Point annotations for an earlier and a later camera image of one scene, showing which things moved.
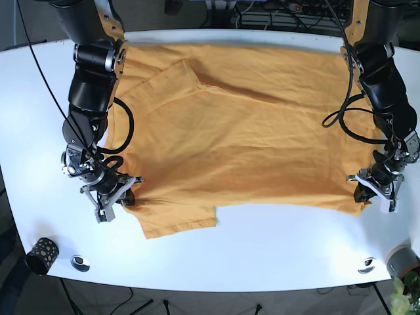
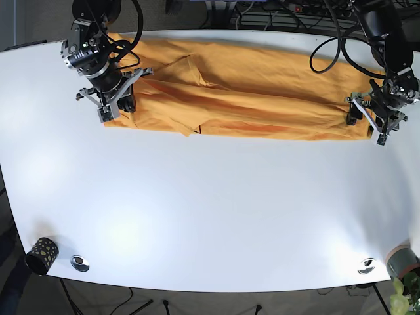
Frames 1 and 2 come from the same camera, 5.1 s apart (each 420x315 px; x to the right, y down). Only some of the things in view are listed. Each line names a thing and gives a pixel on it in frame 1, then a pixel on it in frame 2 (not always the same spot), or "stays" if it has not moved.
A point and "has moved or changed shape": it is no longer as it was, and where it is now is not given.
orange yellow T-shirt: (195, 127) has moved or changed shape
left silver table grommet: (80, 263) stays
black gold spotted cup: (42, 256) stays
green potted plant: (406, 299) stays
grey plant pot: (401, 260) stays
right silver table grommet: (369, 264) stays
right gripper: (382, 180) → (384, 107)
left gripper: (104, 186) → (109, 83)
